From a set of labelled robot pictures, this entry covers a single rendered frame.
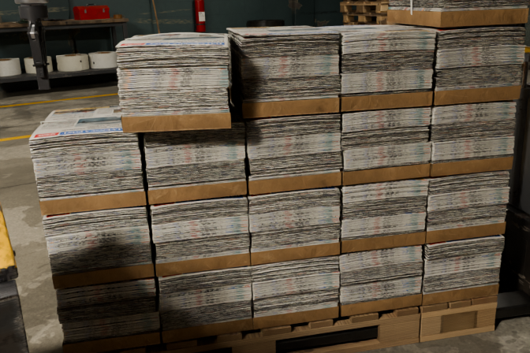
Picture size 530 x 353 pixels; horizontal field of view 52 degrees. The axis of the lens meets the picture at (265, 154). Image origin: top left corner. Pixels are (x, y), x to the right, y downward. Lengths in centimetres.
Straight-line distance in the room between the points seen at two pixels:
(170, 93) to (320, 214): 60
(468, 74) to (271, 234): 77
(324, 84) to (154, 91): 48
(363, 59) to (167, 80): 57
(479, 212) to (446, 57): 54
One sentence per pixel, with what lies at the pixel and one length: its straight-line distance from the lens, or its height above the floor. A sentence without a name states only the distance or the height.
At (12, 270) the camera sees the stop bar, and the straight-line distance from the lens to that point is 86.
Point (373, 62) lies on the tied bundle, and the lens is 164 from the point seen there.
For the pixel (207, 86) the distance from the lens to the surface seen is 144.
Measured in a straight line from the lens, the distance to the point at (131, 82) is 146.
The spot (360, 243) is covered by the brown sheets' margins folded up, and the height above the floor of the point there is 40.
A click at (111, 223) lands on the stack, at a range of 163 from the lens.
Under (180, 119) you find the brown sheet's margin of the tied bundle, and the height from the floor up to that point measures 87.
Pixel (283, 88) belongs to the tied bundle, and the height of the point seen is 92.
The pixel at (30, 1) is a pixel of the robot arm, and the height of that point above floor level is 117.
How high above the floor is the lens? 118
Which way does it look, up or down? 17 degrees down
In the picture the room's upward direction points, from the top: 2 degrees counter-clockwise
